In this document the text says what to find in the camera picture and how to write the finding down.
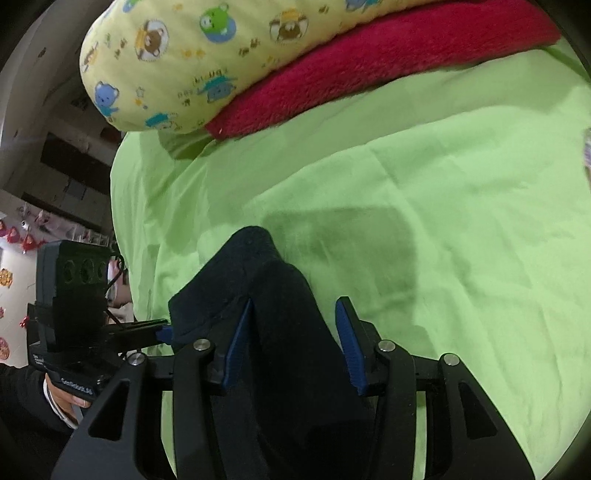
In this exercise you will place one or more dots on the light green bed sheet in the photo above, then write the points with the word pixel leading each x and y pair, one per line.
pixel 415 207

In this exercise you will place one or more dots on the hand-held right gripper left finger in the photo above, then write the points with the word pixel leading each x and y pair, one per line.
pixel 240 344

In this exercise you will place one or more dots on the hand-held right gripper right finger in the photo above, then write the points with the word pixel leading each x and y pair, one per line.
pixel 351 344

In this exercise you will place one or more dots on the person's left forearm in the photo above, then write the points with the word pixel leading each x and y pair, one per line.
pixel 23 410

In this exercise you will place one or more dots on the person's left hand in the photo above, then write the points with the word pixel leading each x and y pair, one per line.
pixel 69 401

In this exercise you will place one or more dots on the dark wall shelf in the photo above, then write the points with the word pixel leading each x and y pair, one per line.
pixel 69 184

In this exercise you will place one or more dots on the red wall ornaments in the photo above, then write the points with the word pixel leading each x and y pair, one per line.
pixel 27 242

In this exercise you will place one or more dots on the dark fleece pants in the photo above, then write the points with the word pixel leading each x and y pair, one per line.
pixel 286 323

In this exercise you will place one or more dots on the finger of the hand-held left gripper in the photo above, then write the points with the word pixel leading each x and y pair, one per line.
pixel 138 330

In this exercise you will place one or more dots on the red fleece towel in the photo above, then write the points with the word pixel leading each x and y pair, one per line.
pixel 369 60

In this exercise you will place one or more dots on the yellow cartoon print bolster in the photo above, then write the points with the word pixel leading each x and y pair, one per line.
pixel 207 60

